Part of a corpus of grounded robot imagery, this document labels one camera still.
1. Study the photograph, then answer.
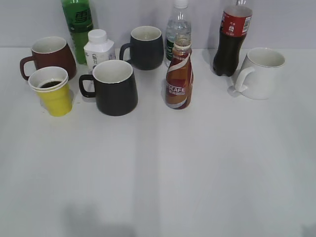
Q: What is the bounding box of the white ceramic mug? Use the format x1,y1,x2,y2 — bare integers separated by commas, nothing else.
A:
235,47,285,100

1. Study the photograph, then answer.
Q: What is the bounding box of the yellow paper cup stack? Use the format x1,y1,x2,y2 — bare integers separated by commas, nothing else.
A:
28,66,72,117

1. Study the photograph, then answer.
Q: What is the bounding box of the white milk bottle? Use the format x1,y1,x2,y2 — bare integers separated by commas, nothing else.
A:
84,29,116,72

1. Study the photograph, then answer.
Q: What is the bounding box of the black mug front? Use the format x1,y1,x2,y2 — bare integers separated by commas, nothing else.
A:
79,60,138,116

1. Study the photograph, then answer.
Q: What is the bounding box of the green soda bottle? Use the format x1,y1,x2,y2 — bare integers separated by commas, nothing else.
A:
61,0,93,64

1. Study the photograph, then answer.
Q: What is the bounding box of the dark red ceramic mug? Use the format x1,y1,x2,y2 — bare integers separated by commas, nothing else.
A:
19,36,77,80

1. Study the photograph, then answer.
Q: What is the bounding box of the clear water bottle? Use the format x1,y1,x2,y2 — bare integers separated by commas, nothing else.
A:
165,0,192,67

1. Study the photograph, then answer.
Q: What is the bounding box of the cola bottle red label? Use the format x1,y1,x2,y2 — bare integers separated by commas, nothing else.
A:
213,0,253,77

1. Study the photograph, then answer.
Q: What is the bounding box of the brown Nescafe coffee bottle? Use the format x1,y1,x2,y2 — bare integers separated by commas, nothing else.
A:
165,35,194,110

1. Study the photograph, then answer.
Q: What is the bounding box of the dark blue mug rear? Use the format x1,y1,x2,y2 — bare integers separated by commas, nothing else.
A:
119,26,164,71

